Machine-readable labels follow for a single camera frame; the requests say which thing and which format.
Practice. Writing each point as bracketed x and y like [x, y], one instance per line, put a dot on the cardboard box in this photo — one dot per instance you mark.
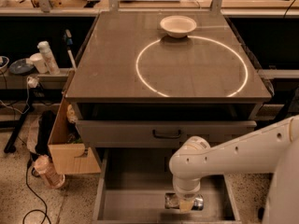
[69, 155]

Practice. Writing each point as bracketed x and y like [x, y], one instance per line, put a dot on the grey upper drawer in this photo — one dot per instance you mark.
[158, 125]

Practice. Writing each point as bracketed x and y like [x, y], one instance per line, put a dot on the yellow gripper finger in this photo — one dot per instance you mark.
[185, 206]

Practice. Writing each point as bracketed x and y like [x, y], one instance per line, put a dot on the blue handled brush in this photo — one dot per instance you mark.
[68, 41]

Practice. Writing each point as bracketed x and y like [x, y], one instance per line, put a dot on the clear plastic bottle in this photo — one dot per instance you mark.
[45, 168]

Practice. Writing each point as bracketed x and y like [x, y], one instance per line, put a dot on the small bowl at edge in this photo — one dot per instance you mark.
[3, 63]

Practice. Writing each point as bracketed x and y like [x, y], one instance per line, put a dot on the white paper cup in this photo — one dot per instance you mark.
[39, 63]

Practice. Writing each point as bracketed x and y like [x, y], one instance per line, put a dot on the grey drawer cabinet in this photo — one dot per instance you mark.
[130, 59]

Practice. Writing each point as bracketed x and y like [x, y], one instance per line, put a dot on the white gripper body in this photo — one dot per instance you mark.
[186, 192]

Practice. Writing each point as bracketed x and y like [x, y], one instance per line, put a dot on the white paper bowl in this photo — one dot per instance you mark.
[178, 26]

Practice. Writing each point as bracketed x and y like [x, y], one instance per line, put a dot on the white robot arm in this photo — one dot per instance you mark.
[273, 149]

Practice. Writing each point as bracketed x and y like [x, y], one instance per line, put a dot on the black table leg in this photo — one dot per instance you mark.
[16, 124]

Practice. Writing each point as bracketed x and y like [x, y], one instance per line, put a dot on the white power adapter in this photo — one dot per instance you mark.
[32, 82]

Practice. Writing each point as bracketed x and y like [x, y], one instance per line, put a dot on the dark blue plate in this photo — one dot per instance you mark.
[21, 67]

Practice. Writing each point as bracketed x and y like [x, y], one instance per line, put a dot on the white spray bottle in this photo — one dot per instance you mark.
[45, 51]

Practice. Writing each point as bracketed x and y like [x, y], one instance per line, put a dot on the silver redbull can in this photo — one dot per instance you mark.
[172, 202]

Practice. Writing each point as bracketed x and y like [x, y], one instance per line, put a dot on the black drawer handle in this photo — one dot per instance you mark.
[158, 135]

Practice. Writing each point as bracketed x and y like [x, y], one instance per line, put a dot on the grey open middle drawer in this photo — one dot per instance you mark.
[134, 183]

